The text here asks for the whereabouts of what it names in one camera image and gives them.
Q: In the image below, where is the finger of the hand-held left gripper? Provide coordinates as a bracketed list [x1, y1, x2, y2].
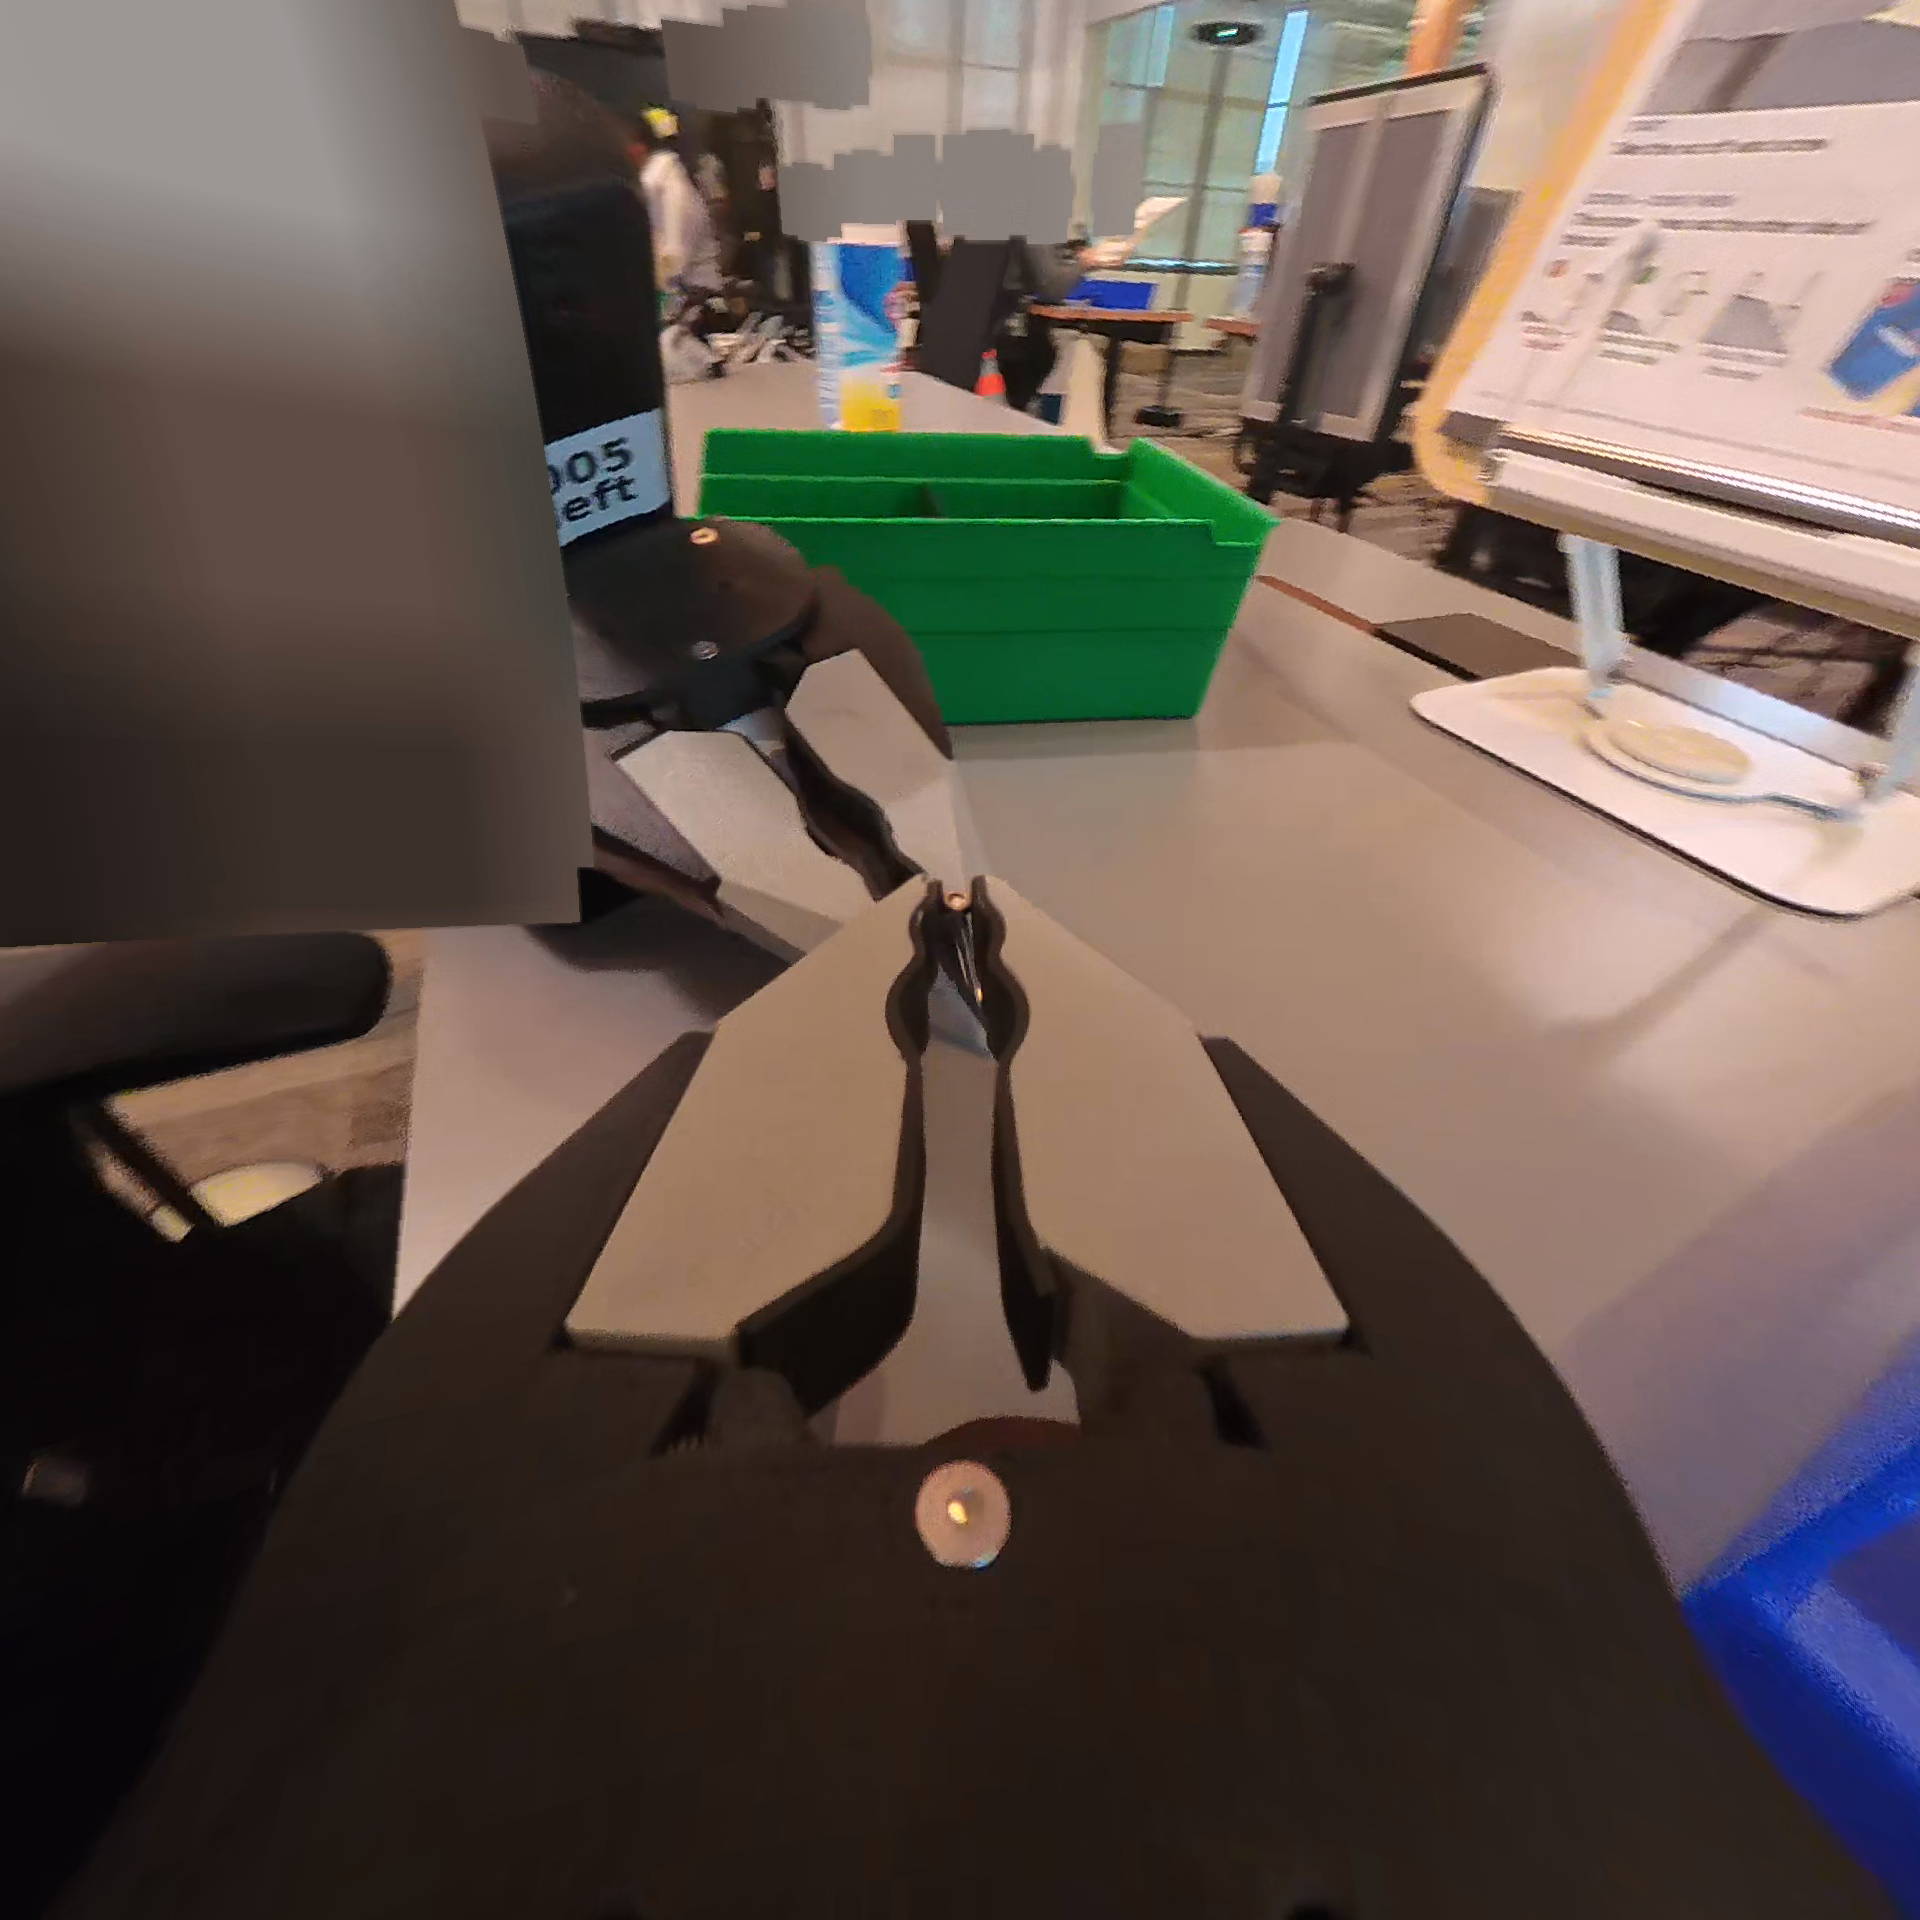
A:
[613, 717, 921, 963]
[784, 644, 993, 903]

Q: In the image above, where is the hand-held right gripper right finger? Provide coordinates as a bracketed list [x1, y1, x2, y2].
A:
[976, 877, 1361, 1427]

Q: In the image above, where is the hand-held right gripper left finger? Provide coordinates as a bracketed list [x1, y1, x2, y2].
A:
[560, 872, 939, 1414]

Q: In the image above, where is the green plastic bin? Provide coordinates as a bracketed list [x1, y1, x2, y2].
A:
[698, 428, 1280, 726]

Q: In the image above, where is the disinfectant wipes canister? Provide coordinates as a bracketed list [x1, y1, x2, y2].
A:
[809, 231, 917, 437]

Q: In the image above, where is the person's body in black clothes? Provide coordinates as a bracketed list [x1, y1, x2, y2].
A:
[0, 1094, 408, 1892]

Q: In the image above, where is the grey panel on easel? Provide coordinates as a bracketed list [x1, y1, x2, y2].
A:
[1238, 65, 1501, 505]

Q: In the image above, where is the large blue plastic bin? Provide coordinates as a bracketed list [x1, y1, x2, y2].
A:
[1680, 1350, 1920, 1907]

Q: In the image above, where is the printed instruction sheet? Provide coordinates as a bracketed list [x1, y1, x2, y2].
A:
[1441, 0, 1920, 495]

